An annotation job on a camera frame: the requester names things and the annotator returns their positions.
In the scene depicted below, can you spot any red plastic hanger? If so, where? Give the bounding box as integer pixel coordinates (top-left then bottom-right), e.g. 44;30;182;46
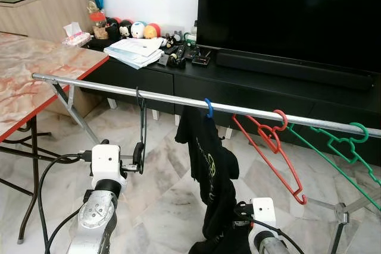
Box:
231;109;309;206

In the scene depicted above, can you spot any blue plastic hanger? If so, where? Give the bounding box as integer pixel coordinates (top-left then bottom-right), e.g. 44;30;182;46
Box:
204;98;214;118

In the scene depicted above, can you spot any green plastic hanger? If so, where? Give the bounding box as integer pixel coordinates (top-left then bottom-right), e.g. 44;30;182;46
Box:
286;122;381;212

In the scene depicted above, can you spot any black t-shirt green logo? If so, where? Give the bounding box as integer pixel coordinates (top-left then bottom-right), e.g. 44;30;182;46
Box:
174;105;252;254

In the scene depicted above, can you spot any silver rack side brace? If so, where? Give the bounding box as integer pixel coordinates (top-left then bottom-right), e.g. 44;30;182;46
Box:
51;81;103;146

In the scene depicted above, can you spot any silver rack stand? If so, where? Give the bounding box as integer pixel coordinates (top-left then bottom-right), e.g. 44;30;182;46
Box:
308;193;381;254

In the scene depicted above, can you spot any white paper booklet stack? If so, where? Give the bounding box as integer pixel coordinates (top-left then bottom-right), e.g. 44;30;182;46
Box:
104;37;165;70

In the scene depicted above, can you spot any black remote control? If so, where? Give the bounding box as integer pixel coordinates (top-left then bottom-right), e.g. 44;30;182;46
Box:
165;46;187;68

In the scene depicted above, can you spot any black television console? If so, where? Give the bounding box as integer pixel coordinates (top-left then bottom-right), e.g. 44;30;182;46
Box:
80;37;381;167

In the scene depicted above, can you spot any small black display device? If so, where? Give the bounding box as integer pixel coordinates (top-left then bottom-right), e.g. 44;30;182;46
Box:
192;49;213;67

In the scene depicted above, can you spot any small black figurine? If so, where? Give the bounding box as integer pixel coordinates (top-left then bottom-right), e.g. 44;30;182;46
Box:
165;31;182;49

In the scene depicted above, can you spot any marble top table red edge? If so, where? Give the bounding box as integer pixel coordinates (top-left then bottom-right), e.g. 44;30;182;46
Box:
0;31;111;246

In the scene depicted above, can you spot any orange round plush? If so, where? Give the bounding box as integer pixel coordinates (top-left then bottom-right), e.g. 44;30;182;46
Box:
143;23;161;39

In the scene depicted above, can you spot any white blue round plush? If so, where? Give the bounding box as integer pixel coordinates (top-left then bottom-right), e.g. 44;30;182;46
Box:
130;21;146;39

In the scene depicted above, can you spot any black white round plush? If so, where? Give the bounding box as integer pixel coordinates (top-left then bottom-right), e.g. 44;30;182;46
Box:
118;20;133;39

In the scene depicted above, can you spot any black red round plush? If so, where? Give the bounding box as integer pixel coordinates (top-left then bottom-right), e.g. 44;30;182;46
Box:
105;17;120;42

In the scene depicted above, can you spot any brown jar red lid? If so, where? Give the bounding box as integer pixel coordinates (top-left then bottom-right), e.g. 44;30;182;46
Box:
89;11;110;40

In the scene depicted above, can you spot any pink white tissue pack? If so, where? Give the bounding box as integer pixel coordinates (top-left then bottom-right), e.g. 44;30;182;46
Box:
63;22;92;48

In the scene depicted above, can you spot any black soundbar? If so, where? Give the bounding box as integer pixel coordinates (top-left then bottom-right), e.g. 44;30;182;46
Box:
216;49;381;92

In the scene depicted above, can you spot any beige wooden sideboard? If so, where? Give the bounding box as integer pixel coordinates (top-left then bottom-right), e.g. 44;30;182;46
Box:
0;0;97;43

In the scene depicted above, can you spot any black flat screen television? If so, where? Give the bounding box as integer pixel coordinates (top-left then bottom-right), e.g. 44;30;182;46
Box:
196;0;381;75

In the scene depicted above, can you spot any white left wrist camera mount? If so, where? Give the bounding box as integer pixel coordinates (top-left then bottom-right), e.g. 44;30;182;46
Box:
90;141;127;182

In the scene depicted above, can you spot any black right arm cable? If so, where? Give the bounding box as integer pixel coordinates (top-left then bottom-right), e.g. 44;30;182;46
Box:
250;218;305;254

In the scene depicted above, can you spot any silver clothes rack rail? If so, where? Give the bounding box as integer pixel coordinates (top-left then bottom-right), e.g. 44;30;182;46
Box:
32;73;381;139

